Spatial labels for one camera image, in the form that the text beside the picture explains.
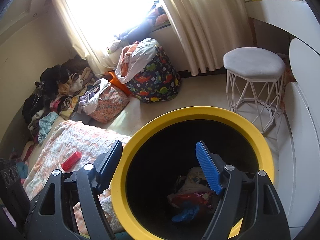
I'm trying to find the red cylinder wrapper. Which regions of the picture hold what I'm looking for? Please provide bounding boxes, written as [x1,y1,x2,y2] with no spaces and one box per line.
[61,151,82,171]

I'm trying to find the white wire stool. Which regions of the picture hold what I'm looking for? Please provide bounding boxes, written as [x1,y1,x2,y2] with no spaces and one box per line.
[223,47,286,134]

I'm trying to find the left cream curtain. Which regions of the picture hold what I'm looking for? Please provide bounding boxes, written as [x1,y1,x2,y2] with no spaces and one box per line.
[52,0,117,75]

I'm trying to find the white printed plastic bag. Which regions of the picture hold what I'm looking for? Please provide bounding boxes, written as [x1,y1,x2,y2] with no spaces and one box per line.
[175,167,210,194]

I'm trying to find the pink floral fabric bag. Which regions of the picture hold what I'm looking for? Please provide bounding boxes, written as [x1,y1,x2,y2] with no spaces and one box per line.
[89,85,129,124]

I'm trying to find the dinosaur print laundry basket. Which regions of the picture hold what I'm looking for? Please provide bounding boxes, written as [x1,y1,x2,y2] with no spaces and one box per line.
[126,46,181,103]

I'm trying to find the peach white bed blanket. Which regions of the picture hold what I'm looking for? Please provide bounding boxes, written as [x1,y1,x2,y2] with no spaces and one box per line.
[22,119,133,235]

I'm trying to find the white desk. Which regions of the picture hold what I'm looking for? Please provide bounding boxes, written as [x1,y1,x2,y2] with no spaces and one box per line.
[246,0,319,238]

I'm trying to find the white plastic bag of clothes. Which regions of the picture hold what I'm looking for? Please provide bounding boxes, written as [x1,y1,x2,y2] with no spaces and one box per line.
[115,38,159,84]

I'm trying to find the clothes on window sill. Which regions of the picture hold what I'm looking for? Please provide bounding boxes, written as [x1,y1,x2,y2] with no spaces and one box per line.
[107,1,170,54]

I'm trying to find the red long snack wrapper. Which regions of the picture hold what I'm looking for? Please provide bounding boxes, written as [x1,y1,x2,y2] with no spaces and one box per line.
[167,191,216,209]

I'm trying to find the pile of clothes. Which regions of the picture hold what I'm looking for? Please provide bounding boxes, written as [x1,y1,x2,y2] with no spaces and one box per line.
[22,56,98,143]

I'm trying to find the yellow rim trash bin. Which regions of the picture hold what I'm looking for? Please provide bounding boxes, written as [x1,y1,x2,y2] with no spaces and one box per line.
[111,106,274,239]

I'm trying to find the cream curtain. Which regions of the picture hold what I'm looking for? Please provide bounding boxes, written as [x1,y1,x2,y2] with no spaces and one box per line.
[161,0,253,76]
[52,0,117,75]

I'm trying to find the orange bag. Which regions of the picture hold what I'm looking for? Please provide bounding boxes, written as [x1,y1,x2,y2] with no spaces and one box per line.
[104,71,131,96]

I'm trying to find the blue plastic bag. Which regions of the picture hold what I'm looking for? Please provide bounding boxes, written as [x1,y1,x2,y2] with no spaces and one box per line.
[171,202,200,223]

